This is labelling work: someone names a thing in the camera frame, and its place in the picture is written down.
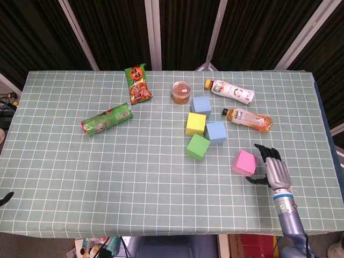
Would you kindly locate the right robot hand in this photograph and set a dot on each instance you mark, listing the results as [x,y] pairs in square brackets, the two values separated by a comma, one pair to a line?
[278,174]

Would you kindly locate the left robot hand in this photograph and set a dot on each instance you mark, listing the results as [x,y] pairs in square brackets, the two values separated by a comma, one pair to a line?
[6,199]

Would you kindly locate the pink foam cube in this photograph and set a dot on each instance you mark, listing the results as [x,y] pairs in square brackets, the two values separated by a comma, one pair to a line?
[244,162]

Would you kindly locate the light blue foam cube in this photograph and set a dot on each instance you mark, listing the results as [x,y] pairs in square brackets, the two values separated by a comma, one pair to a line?
[201,106]
[216,131]

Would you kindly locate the green foam cube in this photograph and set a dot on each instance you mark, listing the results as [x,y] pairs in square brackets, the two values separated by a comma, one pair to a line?
[197,146]

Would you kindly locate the yellow foam cube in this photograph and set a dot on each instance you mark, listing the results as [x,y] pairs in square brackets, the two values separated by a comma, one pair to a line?
[194,123]

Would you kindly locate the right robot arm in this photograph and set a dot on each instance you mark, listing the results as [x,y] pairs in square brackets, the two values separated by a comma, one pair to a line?
[289,217]

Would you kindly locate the orange juice bottle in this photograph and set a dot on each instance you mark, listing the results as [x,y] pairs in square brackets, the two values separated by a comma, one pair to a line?
[250,119]

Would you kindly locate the red box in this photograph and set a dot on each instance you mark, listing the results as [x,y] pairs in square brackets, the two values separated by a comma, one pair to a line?
[258,242]

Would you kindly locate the blue table underlay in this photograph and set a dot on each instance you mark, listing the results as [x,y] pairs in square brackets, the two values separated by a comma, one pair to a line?
[326,121]

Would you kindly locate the brown cardboard box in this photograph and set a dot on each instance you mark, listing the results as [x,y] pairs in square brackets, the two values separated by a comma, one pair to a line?
[236,246]

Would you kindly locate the white table leg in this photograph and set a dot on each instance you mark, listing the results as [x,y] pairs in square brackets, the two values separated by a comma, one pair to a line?
[222,247]

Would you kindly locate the white yellow-capped drink bottle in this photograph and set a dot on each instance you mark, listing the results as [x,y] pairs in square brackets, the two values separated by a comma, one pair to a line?
[233,92]

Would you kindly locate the colourful plastic bag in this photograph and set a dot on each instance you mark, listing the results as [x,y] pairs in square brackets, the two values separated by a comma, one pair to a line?
[90,246]

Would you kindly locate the green checked tablecloth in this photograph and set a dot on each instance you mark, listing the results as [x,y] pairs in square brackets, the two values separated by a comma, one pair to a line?
[107,174]

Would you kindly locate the clear jar of rubber bands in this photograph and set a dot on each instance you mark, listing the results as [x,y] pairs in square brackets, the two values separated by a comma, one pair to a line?
[182,92]

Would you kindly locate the green potato chip can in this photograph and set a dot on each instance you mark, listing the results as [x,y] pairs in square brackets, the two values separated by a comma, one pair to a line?
[107,119]

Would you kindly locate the green orange snack bag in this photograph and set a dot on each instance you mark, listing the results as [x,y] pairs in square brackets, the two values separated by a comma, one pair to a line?
[138,88]

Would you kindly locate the dark brown curtain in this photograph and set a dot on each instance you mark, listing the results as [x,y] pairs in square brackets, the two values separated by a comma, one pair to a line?
[115,32]

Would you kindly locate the white metal frame post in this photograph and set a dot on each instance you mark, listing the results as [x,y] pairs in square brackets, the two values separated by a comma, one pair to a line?
[215,35]
[339,129]
[78,35]
[10,83]
[303,35]
[150,35]

